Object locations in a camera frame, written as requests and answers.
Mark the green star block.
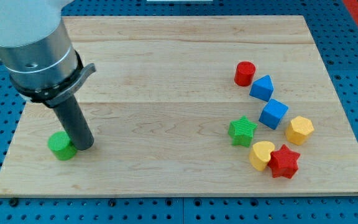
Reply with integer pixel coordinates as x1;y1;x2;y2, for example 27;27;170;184
228;116;258;147

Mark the blue triangular prism block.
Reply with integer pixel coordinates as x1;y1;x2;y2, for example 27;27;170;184
249;75;274;101

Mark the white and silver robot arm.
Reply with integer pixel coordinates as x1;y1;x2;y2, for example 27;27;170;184
0;0;96;108

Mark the green cylinder block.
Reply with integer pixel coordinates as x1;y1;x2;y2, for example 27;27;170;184
47;131;77;161

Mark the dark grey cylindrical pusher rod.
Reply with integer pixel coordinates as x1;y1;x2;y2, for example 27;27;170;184
53;96;94;151

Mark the yellow heart block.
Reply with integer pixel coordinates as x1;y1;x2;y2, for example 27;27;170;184
249;141;275;171

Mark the light wooden board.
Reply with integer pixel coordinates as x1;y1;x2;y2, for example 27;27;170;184
0;16;358;198

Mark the yellow hexagon block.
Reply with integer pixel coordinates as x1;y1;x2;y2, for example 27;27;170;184
285;116;314;146

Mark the red cylinder block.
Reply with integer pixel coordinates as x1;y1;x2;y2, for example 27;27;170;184
234;61;256;86

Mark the blue cube block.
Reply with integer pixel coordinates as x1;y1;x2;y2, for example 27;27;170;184
259;99;289;129

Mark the red star block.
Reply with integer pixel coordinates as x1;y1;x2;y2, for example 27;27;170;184
268;144;300;179

